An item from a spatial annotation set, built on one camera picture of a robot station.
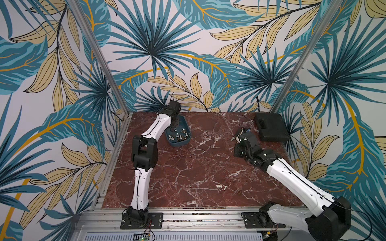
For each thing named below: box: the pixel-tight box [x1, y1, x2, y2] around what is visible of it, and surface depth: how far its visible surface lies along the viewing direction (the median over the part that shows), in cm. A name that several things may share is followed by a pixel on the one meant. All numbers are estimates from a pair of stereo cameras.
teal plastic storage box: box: [164, 114, 192, 147], surface depth 106 cm
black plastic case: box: [254, 112, 291, 142], surface depth 108 cm
